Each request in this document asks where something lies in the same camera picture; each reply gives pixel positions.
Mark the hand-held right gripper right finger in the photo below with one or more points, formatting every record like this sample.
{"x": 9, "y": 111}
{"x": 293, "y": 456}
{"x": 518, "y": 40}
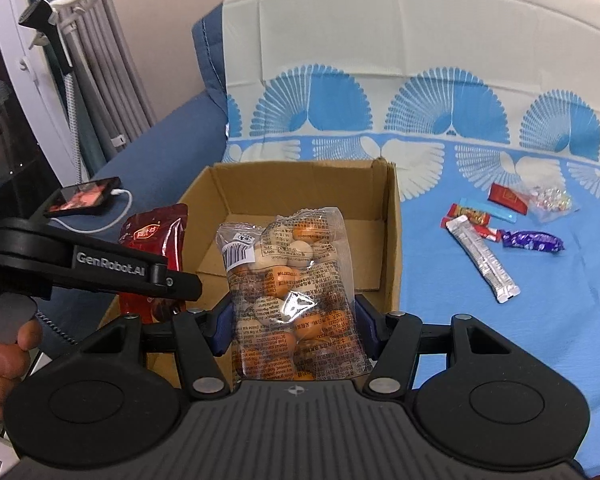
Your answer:
{"x": 364, "y": 325}

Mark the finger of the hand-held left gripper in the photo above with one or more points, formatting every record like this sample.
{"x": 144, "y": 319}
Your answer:
{"x": 115, "y": 270}

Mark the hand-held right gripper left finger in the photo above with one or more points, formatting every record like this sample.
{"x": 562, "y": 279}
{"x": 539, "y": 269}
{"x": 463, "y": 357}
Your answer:
{"x": 224, "y": 325}

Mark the dark red snack packet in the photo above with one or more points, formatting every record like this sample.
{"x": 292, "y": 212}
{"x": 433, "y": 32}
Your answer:
{"x": 152, "y": 240}

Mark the clear bag of egg snacks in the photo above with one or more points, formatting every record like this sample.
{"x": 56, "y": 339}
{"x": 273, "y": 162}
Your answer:
{"x": 290, "y": 280}

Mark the silver stick packet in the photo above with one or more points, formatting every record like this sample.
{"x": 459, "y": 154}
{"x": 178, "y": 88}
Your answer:
{"x": 482, "y": 260}

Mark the brown cardboard box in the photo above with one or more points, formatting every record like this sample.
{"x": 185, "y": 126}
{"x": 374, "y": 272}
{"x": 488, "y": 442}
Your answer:
{"x": 290, "y": 185}

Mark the blue stick packet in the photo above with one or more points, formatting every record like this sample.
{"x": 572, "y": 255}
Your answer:
{"x": 500, "y": 214}

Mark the purple candy bar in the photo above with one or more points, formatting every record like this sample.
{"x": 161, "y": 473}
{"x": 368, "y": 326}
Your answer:
{"x": 535, "y": 241}

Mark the clear bag of colourful candies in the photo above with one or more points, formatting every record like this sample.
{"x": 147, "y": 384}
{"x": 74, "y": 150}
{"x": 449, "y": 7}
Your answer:
{"x": 550, "y": 200}

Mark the person's left hand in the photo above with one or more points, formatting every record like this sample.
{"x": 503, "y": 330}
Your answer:
{"x": 2, "y": 365}

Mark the black smartphone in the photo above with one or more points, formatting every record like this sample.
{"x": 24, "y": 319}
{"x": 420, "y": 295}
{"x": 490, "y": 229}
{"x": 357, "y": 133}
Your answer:
{"x": 82, "y": 196}

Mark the teal curtain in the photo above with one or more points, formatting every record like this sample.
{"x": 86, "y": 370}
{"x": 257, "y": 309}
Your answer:
{"x": 92, "y": 152}

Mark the blue denim cushion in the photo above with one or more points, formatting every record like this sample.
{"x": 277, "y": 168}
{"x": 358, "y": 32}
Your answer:
{"x": 170, "y": 135}

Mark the orange red snack packet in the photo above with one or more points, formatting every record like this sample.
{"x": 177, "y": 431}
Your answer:
{"x": 472, "y": 216}

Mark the red white snack packet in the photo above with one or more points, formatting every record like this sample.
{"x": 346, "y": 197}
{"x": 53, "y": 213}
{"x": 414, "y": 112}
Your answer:
{"x": 490, "y": 233}

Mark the blue white printed bedsheet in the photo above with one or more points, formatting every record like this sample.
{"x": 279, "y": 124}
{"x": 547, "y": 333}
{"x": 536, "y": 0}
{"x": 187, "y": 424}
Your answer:
{"x": 530, "y": 335}

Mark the small red flat packet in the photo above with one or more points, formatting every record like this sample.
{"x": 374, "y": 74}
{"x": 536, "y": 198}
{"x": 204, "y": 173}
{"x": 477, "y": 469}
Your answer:
{"x": 507, "y": 198}

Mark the grey curtain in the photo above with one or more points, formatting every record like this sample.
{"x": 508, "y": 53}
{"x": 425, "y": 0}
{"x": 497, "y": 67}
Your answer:
{"x": 110, "y": 60}

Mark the white plastic hanger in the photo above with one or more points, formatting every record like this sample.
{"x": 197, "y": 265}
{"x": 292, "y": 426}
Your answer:
{"x": 80, "y": 2}

